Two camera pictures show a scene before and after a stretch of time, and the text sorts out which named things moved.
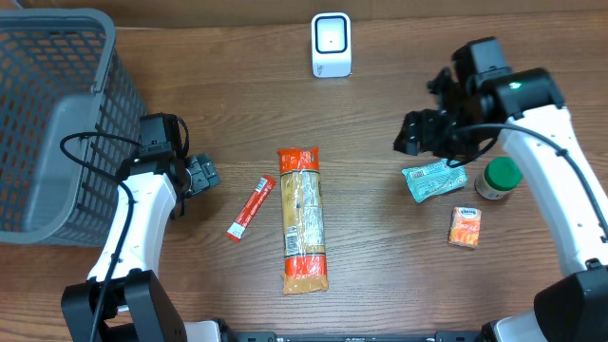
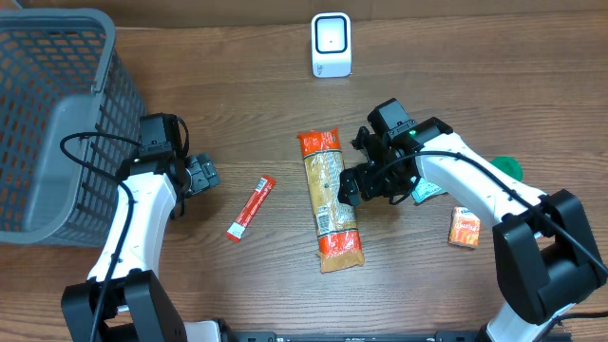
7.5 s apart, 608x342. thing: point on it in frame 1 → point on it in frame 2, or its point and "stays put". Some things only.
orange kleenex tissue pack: (465, 226) stays put
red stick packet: (259, 196) stays put
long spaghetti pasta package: (303, 218) → (337, 236)
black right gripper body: (428, 131) → (363, 178)
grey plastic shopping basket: (70, 122) stays put
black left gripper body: (204, 171) stays put
